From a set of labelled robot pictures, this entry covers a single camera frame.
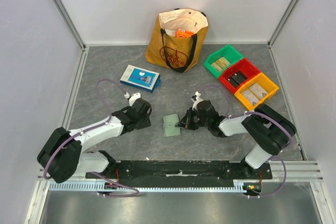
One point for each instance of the orange box in bag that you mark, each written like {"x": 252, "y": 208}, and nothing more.
{"x": 182, "y": 33}

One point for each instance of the silver card in yellow bin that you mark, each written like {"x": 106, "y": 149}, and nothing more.
{"x": 258, "y": 91}

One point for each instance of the yellow plastic bin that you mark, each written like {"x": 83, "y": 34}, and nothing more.
{"x": 263, "y": 81}

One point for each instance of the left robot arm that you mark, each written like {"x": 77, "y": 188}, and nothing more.
{"x": 66, "y": 152}

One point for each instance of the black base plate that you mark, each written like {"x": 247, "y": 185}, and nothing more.
{"x": 126, "y": 171}

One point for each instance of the black card in red bin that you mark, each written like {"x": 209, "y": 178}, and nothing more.
{"x": 237, "y": 79}

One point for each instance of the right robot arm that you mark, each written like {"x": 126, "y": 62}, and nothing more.
{"x": 271, "y": 131}

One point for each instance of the red plastic bin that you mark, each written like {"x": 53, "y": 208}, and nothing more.
{"x": 245, "y": 67}

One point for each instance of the green card holder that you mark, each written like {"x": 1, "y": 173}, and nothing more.
{"x": 169, "y": 128}

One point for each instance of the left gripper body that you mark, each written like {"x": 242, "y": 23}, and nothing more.
{"x": 143, "y": 121}

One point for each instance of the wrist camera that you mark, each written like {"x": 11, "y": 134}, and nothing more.
{"x": 196, "y": 98}
{"x": 132, "y": 98}

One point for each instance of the green plastic bin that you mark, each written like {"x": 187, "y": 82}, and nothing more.
{"x": 229, "y": 52}

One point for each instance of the gold card in green bin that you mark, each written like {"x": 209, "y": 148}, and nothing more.
{"x": 223, "y": 62}

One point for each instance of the brown tote bag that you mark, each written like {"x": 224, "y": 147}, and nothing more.
{"x": 168, "y": 51}

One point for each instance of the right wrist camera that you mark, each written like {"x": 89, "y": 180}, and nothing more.
{"x": 196, "y": 98}

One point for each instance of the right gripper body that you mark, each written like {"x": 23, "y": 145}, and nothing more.
{"x": 191, "y": 119}

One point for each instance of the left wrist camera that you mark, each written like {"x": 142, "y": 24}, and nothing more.
{"x": 132, "y": 98}

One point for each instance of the blue white product box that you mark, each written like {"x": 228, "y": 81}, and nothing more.
{"x": 141, "y": 78}

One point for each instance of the slotted cable duct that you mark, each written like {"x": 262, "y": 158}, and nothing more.
{"x": 102, "y": 186}

